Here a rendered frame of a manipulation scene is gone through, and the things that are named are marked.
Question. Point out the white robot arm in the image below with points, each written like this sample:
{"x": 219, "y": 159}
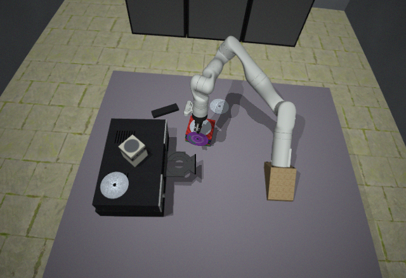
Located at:
{"x": 201, "y": 87}

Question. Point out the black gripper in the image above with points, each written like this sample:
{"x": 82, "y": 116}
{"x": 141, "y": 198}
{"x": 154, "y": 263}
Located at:
{"x": 198, "y": 122}

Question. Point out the black flat bar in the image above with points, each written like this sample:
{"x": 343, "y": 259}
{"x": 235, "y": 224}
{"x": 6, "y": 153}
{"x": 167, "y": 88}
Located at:
{"x": 165, "y": 110}

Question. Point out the silver cd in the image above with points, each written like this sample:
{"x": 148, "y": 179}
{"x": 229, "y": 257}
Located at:
{"x": 219, "y": 110}
{"x": 205, "y": 129}
{"x": 107, "y": 188}

